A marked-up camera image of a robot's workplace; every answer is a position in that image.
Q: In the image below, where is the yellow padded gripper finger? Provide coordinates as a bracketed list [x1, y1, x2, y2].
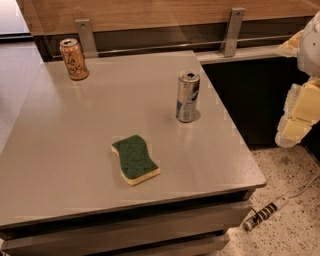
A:
[276, 30, 303, 57]
[275, 77, 320, 148]

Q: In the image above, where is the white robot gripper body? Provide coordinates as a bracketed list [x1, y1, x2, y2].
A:
[297, 11, 320, 76]

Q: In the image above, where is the silver blue redbull can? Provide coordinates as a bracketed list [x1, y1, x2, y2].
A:
[176, 70, 200, 123]

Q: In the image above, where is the orange soda can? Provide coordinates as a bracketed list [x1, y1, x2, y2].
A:
[60, 38, 89, 81]

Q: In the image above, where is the upper grey drawer front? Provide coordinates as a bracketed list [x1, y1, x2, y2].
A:
[1, 201, 251, 256]

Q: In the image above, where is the grey drawer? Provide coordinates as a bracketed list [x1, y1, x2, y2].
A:
[110, 234, 230, 256]
[1, 201, 251, 256]

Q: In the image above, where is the lower grey drawer front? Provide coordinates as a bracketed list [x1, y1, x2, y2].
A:
[110, 234, 230, 256]

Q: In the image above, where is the green yellow sponge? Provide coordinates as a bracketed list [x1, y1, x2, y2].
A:
[111, 135, 160, 186]

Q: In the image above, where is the right metal wall bracket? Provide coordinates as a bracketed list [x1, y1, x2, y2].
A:
[220, 7, 245, 58]

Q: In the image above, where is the metal wall bracket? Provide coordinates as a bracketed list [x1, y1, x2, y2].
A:
[75, 18, 98, 58]
[220, 7, 245, 58]

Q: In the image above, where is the horizontal metal rail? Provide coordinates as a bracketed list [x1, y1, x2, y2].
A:
[99, 35, 290, 55]

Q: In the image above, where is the white power cable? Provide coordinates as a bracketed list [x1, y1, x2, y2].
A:
[287, 170, 320, 200]

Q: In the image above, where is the left metal wall bracket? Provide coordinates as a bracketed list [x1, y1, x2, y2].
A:
[75, 18, 98, 58]

